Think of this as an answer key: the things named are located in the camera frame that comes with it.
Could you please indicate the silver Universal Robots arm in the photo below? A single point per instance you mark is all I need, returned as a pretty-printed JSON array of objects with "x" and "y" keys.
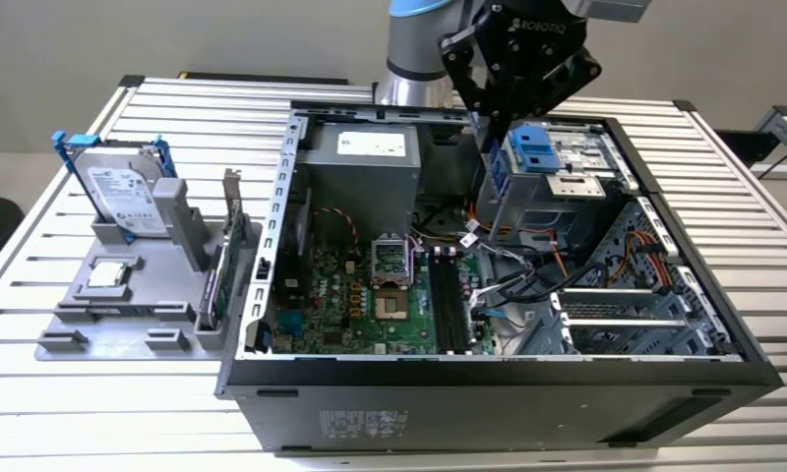
[{"x": 414, "y": 49}]

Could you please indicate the silver CPU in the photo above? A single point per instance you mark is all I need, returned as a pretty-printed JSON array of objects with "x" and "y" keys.
[{"x": 108, "y": 275}]

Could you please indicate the CPU socket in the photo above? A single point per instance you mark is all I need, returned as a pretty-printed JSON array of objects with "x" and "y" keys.
[{"x": 394, "y": 305}]

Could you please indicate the green graphics card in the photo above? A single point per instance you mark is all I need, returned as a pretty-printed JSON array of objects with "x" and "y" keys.
[{"x": 217, "y": 290}]

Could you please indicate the grey power supply unit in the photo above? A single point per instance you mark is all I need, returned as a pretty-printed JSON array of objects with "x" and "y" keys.
[{"x": 360, "y": 187}]

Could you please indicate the black open PC case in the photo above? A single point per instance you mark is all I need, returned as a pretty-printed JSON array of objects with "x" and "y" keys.
[{"x": 432, "y": 408}]

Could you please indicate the dark RAM stick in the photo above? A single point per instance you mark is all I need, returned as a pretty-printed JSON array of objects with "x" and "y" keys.
[
  {"x": 495, "y": 172},
  {"x": 115, "y": 311}
]

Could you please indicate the hard disk in blue carrier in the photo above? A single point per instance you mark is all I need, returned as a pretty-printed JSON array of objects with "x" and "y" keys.
[{"x": 117, "y": 187}]

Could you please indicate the blue disk bay latch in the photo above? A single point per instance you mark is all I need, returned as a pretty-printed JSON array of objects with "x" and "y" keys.
[{"x": 534, "y": 147}]

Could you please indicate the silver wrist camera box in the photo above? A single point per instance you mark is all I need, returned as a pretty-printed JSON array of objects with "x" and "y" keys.
[{"x": 610, "y": 9}]

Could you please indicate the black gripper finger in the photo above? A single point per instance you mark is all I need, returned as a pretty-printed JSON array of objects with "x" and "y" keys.
[
  {"x": 466, "y": 69},
  {"x": 574, "y": 74}
]

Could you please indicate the green motherboard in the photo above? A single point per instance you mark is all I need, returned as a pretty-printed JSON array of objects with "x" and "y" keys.
[{"x": 328, "y": 305}]

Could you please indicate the metal locking lever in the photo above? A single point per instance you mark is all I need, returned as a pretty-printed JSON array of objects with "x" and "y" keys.
[{"x": 408, "y": 265}]

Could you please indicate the grey parts rack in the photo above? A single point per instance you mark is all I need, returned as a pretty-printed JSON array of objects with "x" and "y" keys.
[{"x": 151, "y": 290}]

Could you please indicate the metal disk bay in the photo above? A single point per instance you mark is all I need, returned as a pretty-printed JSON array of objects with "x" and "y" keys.
[{"x": 603, "y": 295}]

